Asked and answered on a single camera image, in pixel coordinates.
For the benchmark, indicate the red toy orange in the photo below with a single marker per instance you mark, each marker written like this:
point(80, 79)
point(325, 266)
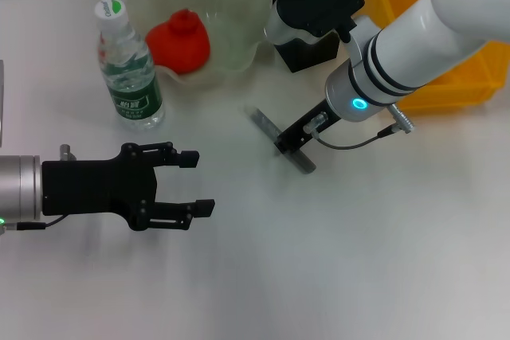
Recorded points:
point(179, 45)

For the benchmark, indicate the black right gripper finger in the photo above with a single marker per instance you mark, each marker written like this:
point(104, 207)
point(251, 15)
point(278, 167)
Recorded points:
point(298, 145)
point(281, 145)

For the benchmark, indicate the grey marker pen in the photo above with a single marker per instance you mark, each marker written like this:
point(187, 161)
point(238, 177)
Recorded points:
point(265, 123)

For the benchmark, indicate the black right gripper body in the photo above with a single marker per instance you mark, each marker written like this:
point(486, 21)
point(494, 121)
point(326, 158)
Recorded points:
point(311, 123)

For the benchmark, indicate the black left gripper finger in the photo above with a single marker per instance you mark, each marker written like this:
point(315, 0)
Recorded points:
point(189, 159)
point(205, 206)

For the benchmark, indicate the pale green glass fruit bowl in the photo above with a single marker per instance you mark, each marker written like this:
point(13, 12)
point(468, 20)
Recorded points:
point(235, 25)

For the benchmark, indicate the yellow plastic bin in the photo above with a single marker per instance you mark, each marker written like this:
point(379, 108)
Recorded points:
point(458, 85)

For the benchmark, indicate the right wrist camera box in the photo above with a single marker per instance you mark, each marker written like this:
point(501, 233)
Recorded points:
point(318, 1)

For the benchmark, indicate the clear water bottle green label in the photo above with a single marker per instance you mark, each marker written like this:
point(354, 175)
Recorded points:
point(131, 85)

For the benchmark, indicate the black mesh pen holder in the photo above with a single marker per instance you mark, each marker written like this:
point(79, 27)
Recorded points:
point(307, 53)

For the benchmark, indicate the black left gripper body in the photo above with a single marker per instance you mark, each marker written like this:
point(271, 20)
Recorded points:
point(95, 188)

